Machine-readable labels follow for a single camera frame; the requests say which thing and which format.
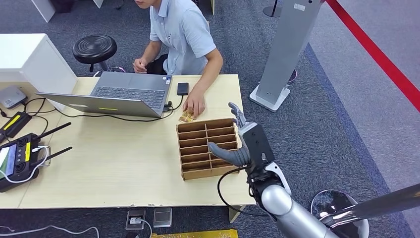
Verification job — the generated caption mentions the yellow floor board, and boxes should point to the yellow floor board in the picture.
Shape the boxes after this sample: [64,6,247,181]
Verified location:
[151,229,239,238]

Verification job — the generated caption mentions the black thin desk cable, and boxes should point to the black thin desk cable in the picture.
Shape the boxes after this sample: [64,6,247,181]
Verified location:
[22,97,57,116]

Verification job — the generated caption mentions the wooden slotted card box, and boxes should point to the wooden slotted card box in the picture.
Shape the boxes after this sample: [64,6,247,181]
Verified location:
[176,118,242,181]

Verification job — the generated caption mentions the wooden table leg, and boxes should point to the wooden table leg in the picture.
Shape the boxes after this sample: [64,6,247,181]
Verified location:
[228,205,247,224]

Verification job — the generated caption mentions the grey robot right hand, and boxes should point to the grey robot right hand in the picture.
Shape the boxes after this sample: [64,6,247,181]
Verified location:
[208,102,275,168]

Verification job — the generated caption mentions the white cabinet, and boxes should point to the white cabinet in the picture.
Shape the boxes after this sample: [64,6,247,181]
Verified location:
[0,33,78,112]

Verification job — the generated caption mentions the white controller cable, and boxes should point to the white controller cable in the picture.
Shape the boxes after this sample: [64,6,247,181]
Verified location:
[0,146,51,184]

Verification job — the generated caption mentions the white furniture panel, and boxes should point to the white furniture panel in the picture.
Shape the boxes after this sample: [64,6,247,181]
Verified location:
[31,0,56,23]

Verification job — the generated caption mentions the black round stool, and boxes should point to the black round stool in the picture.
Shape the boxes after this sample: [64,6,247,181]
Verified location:
[72,34,126,78]

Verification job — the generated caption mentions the grey router box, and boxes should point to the grey router box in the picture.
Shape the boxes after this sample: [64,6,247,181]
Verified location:
[0,86,28,110]

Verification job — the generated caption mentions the grey standing pillar white base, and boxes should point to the grey standing pillar white base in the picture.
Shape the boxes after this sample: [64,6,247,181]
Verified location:
[249,0,324,113]

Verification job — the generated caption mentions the person's left hand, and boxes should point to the person's left hand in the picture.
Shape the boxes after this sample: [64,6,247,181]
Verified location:
[182,90,207,118]

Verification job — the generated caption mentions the black remote controller with antennas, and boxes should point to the black remote controller with antennas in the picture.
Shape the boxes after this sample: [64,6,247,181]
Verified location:
[0,122,73,193]

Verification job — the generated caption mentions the grey floor socket cover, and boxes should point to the grey floor socket cover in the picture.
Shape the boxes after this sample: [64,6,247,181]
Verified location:
[153,207,173,229]

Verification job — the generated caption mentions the golden patterned card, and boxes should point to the golden patterned card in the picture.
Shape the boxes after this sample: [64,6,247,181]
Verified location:
[178,111,196,124]

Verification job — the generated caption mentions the person's right hand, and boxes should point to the person's right hand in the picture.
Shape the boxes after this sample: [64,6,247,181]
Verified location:
[133,58,149,74]

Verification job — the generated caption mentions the dark grey metal bar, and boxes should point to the dark grey metal bar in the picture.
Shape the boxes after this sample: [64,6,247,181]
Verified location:
[319,183,420,228]

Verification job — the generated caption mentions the white floor cable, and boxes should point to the white floor cable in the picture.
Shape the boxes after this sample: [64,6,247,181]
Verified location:
[0,225,101,238]

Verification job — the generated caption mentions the person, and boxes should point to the person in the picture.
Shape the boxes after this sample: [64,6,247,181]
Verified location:
[133,0,224,118]

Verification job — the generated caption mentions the round black stand base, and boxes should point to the round black stand base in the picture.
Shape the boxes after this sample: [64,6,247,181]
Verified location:
[262,0,283,18]

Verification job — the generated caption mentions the black device with yellow stripe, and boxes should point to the black device with yellow stripe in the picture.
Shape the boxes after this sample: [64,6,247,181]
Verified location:
[0,112,33,144]

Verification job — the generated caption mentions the floor socket with plug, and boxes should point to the floor socket with plug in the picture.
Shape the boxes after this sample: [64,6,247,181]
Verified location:
[124,209,147,231]

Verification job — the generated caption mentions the grey open laptop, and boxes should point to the grey open laptop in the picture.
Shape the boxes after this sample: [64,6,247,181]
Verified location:
[35,71,173,119]

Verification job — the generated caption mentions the black laptop cable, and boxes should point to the black laptop cable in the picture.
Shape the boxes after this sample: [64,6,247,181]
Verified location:
[54,94,184,123]

